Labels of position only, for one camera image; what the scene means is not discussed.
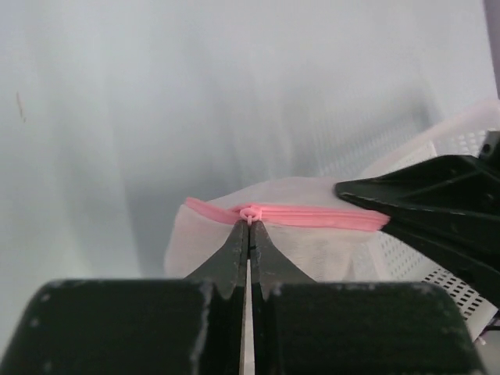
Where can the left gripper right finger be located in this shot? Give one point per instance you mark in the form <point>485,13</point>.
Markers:
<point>306,327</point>

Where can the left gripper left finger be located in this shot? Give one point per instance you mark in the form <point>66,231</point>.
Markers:
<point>190,325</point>

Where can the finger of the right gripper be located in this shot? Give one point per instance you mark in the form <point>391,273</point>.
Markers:
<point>446,208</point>

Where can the white perforated plastic tray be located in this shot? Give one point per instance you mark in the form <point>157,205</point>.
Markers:
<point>475,133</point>

